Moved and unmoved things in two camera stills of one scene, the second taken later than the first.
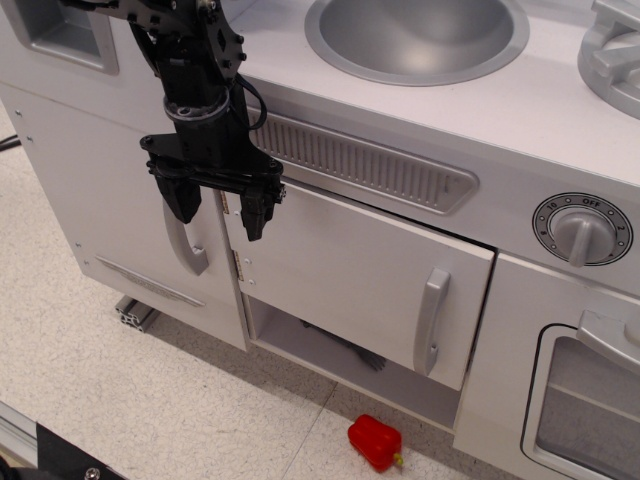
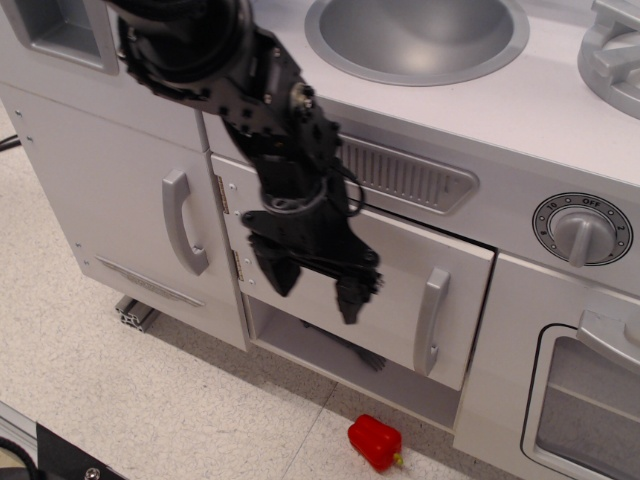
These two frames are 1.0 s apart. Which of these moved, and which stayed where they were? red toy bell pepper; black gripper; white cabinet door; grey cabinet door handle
Moved: black gripper
Stayed: white cabinet door; red toy bell pepper; grey cabinet door handle
